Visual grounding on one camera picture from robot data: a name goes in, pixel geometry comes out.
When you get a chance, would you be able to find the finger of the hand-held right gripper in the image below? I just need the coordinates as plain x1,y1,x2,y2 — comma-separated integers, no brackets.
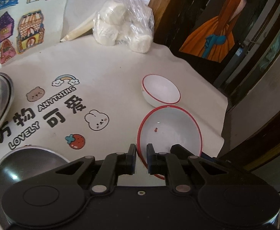
171,144,217,164

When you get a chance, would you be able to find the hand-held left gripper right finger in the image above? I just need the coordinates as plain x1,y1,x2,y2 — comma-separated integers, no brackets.
147,144,228,194

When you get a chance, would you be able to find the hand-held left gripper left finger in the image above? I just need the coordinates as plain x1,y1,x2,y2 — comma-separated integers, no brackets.
55,144,137,195

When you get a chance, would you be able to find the white bowl with red rim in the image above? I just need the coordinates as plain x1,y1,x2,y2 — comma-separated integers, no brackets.
140,74,181,108
137,105,202,180

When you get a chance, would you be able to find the small stainless steel bowl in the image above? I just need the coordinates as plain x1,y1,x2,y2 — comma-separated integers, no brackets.
0,146,70,223

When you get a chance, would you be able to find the printed white tablecloth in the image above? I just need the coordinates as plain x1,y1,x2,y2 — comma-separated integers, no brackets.
0,35,229,180

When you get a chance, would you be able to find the orange dress figure painting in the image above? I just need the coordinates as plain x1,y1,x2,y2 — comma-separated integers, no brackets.
179,0,274,63

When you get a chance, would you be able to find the plastic bag of steamed buns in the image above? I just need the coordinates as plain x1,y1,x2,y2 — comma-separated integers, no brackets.
92,0,155,53

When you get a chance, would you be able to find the rolled white paper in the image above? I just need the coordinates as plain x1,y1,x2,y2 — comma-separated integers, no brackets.
60,17,95,42

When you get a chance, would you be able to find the dark wooden door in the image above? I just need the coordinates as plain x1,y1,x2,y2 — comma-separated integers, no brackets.
152,0,280,94

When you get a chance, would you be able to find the coloured houses drawing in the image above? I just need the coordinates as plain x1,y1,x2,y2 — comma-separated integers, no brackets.
0,0,70,65

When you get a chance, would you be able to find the brown wooden door frame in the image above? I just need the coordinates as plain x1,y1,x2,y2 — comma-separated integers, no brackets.
148,0,181,42

